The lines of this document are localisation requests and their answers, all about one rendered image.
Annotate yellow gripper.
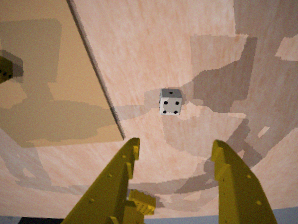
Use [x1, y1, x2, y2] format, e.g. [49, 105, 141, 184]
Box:
[61, 137, 278, 224]

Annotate tan square mat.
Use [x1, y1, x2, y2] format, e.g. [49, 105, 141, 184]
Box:
[0, 0, 124, 148]

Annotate yellow die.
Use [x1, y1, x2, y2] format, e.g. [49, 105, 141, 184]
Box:
[0, 56, 13, 84]

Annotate white die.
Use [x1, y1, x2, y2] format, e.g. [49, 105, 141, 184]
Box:
[159, 89, 183, 116]

